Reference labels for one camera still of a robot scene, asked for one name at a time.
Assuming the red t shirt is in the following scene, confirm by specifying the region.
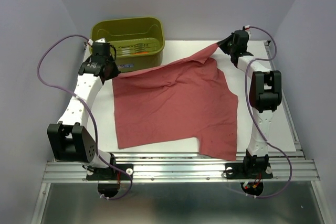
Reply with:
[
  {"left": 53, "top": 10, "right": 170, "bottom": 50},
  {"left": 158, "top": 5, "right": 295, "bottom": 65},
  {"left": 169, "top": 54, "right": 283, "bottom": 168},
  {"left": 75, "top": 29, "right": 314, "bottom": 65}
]
[{"left": 112, "top": 44, "right": 238, "bottom": 161}]

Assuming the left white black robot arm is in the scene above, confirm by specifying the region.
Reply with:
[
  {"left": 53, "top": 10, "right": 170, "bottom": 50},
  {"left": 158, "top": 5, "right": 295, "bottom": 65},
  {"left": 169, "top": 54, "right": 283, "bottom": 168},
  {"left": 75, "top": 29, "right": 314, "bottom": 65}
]
[{"left": 47, "top": 38, "right": 120, "bottom": 179}]

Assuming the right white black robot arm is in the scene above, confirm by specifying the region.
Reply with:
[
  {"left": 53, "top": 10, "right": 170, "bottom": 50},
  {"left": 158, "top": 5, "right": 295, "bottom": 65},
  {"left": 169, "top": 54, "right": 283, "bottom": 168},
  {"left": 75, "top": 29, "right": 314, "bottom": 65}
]
[{"left": 217, "top": 26, "right": 282, "bottom": 177}]

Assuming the olive green plastic bin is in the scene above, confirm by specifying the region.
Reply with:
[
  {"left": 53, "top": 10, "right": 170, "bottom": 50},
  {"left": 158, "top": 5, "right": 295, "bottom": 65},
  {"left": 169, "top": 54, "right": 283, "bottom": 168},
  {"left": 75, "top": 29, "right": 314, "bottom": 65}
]
[{"left": 91, "top": 17, "right": 165, "bottom": 72}]

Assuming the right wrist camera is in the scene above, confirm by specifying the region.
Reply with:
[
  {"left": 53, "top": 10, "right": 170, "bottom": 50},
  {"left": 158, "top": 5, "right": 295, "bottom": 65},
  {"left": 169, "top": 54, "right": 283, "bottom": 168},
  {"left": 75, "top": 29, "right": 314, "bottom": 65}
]
[{"left": 243, "top": 25, "right": 251, "bottom": 38}]

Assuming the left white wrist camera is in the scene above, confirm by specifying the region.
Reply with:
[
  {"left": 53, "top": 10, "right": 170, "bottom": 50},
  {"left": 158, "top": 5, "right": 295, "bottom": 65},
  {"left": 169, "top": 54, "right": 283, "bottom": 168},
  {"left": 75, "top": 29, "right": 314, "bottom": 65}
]
[{"left": 87, "top": 38, "right": 106, "bottom": 46}]

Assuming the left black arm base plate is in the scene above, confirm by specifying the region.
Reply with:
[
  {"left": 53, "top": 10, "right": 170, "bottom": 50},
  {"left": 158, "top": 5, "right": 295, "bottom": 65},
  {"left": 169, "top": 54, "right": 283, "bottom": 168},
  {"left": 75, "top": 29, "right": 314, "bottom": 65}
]
[{"left": 86, "top": 166, "right": 130, "bottom": 181}]

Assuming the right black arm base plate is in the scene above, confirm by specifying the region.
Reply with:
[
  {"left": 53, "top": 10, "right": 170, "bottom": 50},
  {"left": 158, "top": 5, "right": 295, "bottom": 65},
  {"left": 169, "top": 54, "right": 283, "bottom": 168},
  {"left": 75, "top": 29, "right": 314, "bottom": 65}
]
[{"left": 223, "top": 162, "right": 274, "bottom": 180}]

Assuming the aluminium front rail frame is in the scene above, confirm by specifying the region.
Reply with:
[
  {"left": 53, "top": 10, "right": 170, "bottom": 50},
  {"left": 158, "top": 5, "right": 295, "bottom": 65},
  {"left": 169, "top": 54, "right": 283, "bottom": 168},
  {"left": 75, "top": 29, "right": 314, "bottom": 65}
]
[{"left": 31, "top": 40, "right": 326, "bottom": 224}]

